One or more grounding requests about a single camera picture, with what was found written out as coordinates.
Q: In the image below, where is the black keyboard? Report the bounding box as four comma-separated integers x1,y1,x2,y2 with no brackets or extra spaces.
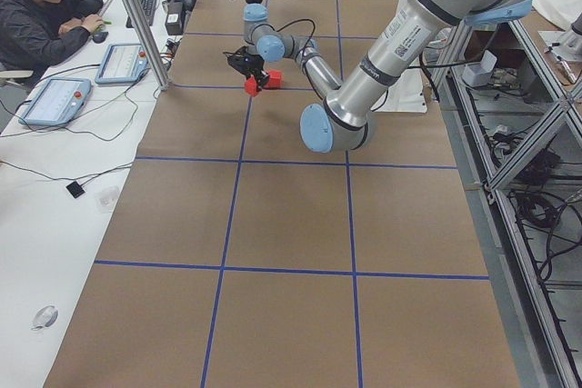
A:
125,0,161,29

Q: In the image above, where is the black power adapter box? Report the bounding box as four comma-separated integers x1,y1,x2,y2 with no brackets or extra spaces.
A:
165,1,186,35

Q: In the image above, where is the aluminium table side frame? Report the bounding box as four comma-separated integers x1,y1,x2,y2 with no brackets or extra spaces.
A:
432,15,581,387

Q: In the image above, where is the blue teach pendant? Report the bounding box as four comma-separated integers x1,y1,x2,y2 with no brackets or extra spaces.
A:
95,43,148,85
18,77,93,127

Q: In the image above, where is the small black square device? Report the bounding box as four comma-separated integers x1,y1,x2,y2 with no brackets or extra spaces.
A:
65,181,85,199

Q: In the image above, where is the small white box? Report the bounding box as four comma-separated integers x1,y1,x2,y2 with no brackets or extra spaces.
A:
462,50,497,87

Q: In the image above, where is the aluminium frame post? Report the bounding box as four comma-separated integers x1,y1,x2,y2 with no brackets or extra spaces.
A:
122,0,169,91

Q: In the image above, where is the black computer mouse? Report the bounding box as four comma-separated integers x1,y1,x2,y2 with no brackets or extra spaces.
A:
92,31,108,44

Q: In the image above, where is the clear tape roll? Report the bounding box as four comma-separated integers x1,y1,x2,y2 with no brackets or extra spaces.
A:
31,305,59,331

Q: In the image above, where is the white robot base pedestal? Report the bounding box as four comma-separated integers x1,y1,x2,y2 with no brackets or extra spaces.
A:
376,0,431,114

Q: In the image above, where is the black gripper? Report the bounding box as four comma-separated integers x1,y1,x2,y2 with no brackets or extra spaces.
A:
226,46,268,94

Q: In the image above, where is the far blue teach pendant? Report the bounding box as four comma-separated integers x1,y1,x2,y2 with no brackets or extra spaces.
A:
95,43,148,85

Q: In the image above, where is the clear plastic bag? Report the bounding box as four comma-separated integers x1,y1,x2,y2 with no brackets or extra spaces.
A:
95,185,120,213

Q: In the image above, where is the near blue teach pendant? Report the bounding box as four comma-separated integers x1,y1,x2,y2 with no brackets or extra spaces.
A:
18,77,93,127

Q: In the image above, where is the red block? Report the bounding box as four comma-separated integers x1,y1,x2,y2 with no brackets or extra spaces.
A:
244,76,261,97

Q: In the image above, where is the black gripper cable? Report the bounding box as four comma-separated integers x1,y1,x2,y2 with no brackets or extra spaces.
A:
275,18,316,51

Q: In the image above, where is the person in black jacket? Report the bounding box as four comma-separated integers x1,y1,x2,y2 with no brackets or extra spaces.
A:
1,0,105,87

